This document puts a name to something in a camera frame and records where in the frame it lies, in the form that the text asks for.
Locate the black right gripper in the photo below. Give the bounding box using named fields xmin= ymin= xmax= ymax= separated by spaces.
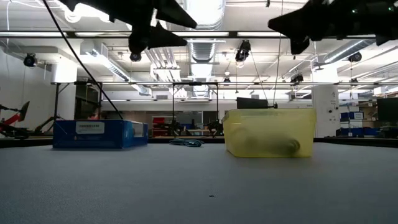
xmin=267 ymin=0 xmax=374 ymax=55

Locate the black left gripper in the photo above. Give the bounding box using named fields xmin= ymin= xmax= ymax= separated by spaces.
xmin=58 ymin=0 xmax=198 ymax=55

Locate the teal braided USB cable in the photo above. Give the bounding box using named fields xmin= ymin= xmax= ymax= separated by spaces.
xmin=169 ymin=138 xmax=205 ymax=148

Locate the black monitor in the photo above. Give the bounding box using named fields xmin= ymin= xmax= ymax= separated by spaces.
xmin=376 ymin=97 xmax=398 ymax=122
xmin=236 ymin=96 xmax=270 ymax=110

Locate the white building column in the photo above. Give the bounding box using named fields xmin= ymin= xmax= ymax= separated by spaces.
xmin=312 ymin=67 xmax=340 ymax=138

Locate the translucent yellow plastic bin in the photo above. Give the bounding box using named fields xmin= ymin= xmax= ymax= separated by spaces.
xmin=221 ymin=108 xmax=317 ymax=159

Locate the blue storage bin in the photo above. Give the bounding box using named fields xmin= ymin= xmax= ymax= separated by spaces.
xmin=335 ymin=127 xmax=382 ymax=137
xmin=340 ymin=111 xmax=364 ymax=121

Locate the blue game controller box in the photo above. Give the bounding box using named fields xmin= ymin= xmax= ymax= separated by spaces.
xmin=52 ymin=119 xmax=149 ymax=149

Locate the silver ventilation duct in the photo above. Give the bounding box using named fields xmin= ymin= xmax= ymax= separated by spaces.
xmin=183 ymin=0 xmax=226 ymax=63
xmin=313 ymin=39 xmax=398 ymax=71

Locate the black metal station frame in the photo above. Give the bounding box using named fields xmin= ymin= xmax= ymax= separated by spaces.
xmin=51 ymin=80 xmax=220 ymax=139

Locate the black hanging cable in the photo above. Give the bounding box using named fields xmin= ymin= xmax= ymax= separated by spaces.
xmin=42 ymin=0 xmax=124 ymax=121

